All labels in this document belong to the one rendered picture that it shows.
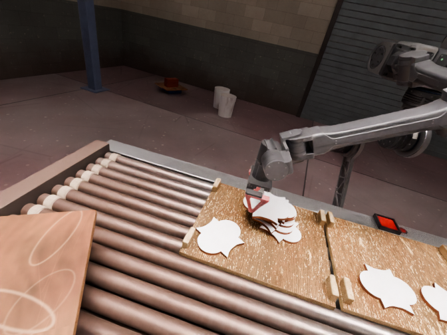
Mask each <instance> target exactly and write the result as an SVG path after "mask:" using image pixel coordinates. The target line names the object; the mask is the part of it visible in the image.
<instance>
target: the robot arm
mask: <svg viewBox="0 0 447 335"><path fill-rule="evenodd" d="M378 74H379V75H381V76H385V77H389V78H393V80H397V81H396V84H397V85H398V86H408V87H410V88H416V87H420V86H424V85H426V86H428V87H430V88H433V89H435V90H437V91H439V92H442V96H441V98H440V99H437V100H435V101H433V102H431V103H428V104H425V105H422V106H418V107H416V108H410V109H406V110H401V111H398V112H392V113H388V114H383V115H379V116H373V117H370V118H364V119H361V120H355V121H352V122H346V123H342V124H337V125H332V126H314V127H311V128H308V127H304V128H299V129H293V130H288V131H286V132H281V133H279V136H280V140H281V144H280V143H279V142H277V141H274V140H273V138H271V139H270V140H266V139H264V140H262V142H261V145H260V148H259V152H258V155H257V159H256V161H255V165H252V166H251V169H250V170H249V178H248V181H247V187H246V191H245V198H246V201H247V206H248V210H249V212H251V213H254V212H255V211H257V210H258V209H259V208H260V207H262V206H263V205H265V204H266V203H268V202H269V196H266V195H263V193H262V192H258V191H259V190H260V189H261V188H264V191H267V192H271V189H272V181H279V180H282V179H283V178H285V177H286V176H287V175H289V174H292V173H293V170H294V169H293V164H297V163H300V162H303V161H304V160H309V159H313V158H315V156H317V155H321V154H325V153H327V152H329V151H331V150H335V149H338V148H343V147H347V146H353V145H357V144H363V143H367V142H373V141H377V140H383V139H387V138H393V137H397V136H403V135H407V134H413V133H417V132H423V131H429V130H434V132H435V133H436V134H437V135H439V136H441V137H443V138H447V68H446V67H443V66H440V65H437V64H435V63H434V62H433V61H432V60H429V54H427V51H426V50H418V51H416V47H412V46H408V45H403V44H399V43H395V44H393V46H392V48H391V50H390V52H389V54H388V56H387V58H386V60H385V62H384V64H383V65H382V67H381V69H380V71H379V73H378ZM308 141H309V143H308ZM292 163H293V164H292ZM250 198H254V199H258V200H260V202H259V203H258V204H257V205H256V206H255V207H254V208H251V200H250Z"/></svg>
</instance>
